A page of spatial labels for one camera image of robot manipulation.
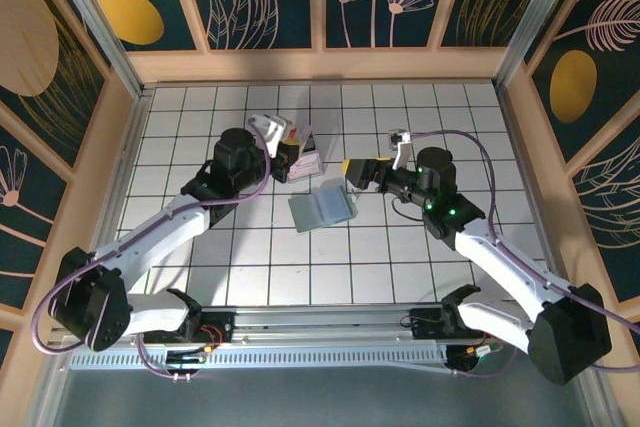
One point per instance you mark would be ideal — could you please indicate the aluminium table side rail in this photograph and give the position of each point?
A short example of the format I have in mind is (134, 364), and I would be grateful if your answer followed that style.
(116, 197)
(523, 147)

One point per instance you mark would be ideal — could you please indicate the grey metal platform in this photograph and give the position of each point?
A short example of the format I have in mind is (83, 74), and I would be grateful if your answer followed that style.
(320, 397)

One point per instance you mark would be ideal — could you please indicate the white card with pink lines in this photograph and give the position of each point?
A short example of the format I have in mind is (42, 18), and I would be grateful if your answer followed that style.
(306, 168)

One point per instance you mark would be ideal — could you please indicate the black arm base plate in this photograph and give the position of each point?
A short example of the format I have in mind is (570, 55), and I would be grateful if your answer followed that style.
(220, 319)
(422, 332)

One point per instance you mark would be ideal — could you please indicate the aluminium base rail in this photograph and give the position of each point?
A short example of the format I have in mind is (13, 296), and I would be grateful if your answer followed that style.
(325, 322)

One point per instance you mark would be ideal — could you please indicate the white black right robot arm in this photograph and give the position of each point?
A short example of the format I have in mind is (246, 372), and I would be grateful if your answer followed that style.
(500, 262)

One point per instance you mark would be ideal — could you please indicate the aluminium corner post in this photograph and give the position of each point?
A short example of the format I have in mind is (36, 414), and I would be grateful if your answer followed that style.
(102, 32)
(534, 22)

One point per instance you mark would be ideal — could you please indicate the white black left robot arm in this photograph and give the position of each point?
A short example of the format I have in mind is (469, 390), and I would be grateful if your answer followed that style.
(160, 232)

